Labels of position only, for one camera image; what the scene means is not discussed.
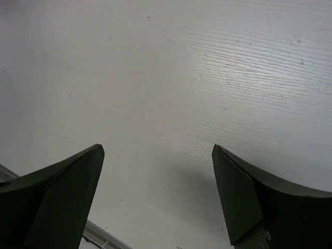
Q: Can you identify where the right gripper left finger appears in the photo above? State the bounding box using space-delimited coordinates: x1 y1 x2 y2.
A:
1 144 105 248

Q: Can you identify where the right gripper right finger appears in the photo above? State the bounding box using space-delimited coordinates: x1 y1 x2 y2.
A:
212 145 331 248

